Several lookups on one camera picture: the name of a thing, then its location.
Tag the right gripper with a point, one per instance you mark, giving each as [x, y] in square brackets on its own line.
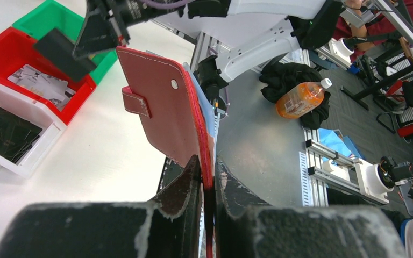
[104, 27]

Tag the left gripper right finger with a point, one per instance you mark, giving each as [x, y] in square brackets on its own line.
[247, 226]

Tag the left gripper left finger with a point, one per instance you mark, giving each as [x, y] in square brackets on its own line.
[167, 225]

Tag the red leather card holder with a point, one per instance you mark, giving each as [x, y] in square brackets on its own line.
[166, 97]

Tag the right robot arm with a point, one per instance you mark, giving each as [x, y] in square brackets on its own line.
[302, 25]

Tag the white VIP cards stack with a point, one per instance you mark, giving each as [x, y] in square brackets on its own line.
[46, 86]

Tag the black VIP cards stack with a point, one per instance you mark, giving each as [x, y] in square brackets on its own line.
[17, 136]

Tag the green plastic bin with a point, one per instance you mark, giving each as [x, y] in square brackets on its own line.
[51, 14]

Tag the white plastic bin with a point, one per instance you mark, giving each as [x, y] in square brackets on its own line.
[38, 114]

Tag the orange drink bottle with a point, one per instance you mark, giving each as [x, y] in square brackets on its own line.
[302, 99]

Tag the black cloth bundle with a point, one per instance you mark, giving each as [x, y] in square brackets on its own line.
[282, 77]

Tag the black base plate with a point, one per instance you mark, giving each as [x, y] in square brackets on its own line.
[171, 174]

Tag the white cable comb rail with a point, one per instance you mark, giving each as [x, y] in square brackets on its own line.
[305, 180]

